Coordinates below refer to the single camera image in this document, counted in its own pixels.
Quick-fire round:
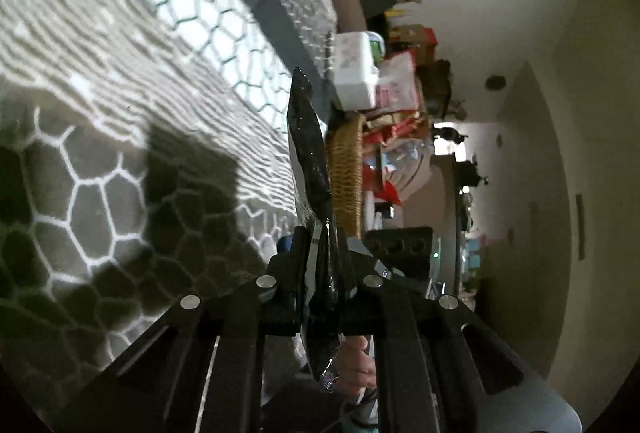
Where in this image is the patterned grey white blanket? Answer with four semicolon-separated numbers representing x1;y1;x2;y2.
1;0;335;427

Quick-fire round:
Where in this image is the red snack packets pile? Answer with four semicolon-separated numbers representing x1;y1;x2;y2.
361;114;434;206

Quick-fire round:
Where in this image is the white plastic box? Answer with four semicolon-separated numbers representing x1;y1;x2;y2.
332;31;380;112

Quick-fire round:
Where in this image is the red white snack bag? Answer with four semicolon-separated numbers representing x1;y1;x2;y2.
375;51;419;112

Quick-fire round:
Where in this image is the black sesame snack packet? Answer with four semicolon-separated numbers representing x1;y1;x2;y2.
286;68;356;393

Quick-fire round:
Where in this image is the person's right hand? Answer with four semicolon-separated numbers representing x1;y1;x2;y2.
334;335;378;395

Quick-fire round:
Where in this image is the woven wicker basket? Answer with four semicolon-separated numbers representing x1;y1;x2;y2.
326;112;366;238

